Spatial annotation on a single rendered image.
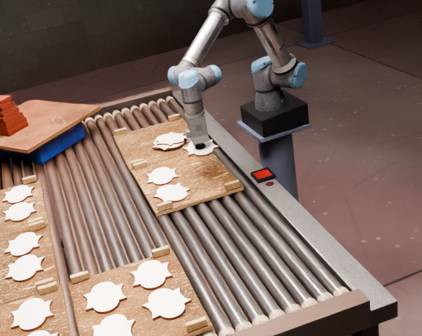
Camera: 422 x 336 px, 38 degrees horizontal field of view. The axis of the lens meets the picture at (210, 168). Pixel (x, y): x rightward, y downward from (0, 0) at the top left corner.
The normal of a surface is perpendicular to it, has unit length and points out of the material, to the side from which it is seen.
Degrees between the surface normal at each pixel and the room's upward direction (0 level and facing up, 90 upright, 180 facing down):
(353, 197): 0
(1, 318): 0
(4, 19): 90
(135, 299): 0
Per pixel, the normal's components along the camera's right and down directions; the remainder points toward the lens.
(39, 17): 0.37, 0.37
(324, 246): -0.15, -0.88
